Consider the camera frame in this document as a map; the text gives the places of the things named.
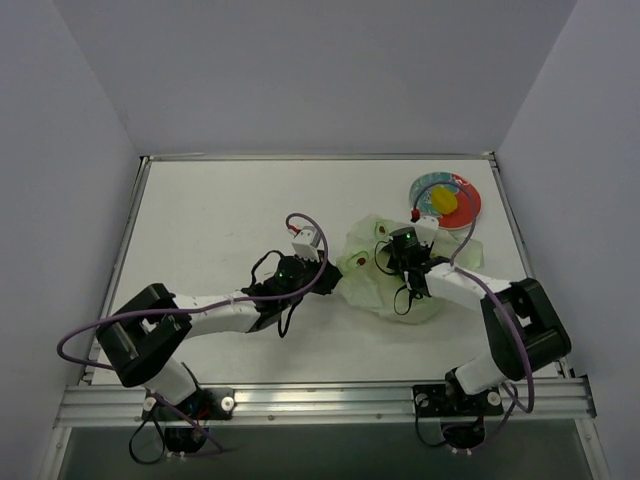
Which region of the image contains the light green plastic bag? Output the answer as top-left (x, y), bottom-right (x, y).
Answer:
top-left (335, 214), bottom-right (484, 325)

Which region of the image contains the yellow fake fruit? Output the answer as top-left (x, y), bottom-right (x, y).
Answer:
top-left (431, 186), bottom-right (459, 216)

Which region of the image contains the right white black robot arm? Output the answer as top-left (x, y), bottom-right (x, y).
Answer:
top-left (386, 226), bottom-right (572, 413)

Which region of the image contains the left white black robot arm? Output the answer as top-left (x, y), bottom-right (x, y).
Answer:
top-left (96, 254), bottom-right (342, 406)

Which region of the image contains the red teal floral plate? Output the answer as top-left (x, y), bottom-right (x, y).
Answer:
top-left (409, 171), bottom-right (482, 230)

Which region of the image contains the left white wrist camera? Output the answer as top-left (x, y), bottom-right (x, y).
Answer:
top-left (291, 226), bottom-right (321, 262)

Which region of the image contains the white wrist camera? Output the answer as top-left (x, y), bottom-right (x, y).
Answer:
top-left (291, 226), bottom-right (321, 262)
top-left (411, 209), bottom-right (439, 245)

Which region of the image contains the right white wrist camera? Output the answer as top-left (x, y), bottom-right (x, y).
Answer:
top-left (411, 209), bottom-right (439, 245)

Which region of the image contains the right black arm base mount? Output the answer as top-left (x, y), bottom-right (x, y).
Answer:
top-left (412, 382), bottom-right (504, 418)

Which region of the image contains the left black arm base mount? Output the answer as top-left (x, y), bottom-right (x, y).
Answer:
top-left (141, 387), bottom-right (236, 422)

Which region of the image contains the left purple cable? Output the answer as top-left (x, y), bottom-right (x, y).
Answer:
top-left (55, 212), bottom-right (329, 457)

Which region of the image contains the aluminium front rail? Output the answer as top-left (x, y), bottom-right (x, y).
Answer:
top-left (54, 378), bottom-right (596, 428)

